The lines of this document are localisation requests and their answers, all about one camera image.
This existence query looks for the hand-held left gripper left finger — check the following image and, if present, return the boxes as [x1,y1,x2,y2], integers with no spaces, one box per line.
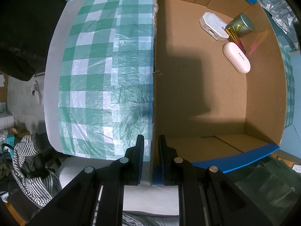
[28,135,144,226]

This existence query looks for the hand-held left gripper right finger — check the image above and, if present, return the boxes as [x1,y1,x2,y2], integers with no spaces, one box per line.
[159,135,273,226]

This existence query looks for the blue-sided cardboard box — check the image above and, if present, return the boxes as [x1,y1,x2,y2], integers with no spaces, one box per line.
[149,0,289,186]

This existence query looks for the white earbud case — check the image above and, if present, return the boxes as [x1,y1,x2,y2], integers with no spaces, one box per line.
[223,42,251,73]

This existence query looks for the gold pink tube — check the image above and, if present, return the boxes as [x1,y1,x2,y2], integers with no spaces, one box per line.
[224,24,246,54]

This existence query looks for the white hexagonal box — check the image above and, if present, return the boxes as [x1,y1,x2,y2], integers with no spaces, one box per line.
[199,12,230,41]

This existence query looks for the grey cloth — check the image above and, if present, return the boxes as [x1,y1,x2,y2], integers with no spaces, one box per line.
[122,213,181,226]

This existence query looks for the dark green pants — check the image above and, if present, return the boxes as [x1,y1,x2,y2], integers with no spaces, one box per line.
[192,155,301,226]

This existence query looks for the green checkered tablecloth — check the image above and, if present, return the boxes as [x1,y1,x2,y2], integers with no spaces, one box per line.
[58,0,295,162]

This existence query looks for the striped cloth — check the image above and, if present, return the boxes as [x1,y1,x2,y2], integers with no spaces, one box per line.
[12,135,62,208]

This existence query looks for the grey slipper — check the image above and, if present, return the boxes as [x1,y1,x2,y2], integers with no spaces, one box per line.
[31,80,43,104]

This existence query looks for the teal box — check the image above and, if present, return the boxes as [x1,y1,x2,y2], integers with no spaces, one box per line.
[6,133,16,151]

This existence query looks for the green metal can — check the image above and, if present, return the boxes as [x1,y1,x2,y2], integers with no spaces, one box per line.
[227,14,255,39]

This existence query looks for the black cloth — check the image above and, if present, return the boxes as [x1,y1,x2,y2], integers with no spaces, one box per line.
[0,0,68,82]

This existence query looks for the silver foil bag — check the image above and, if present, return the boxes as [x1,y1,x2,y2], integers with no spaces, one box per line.
[249,0,299,51]

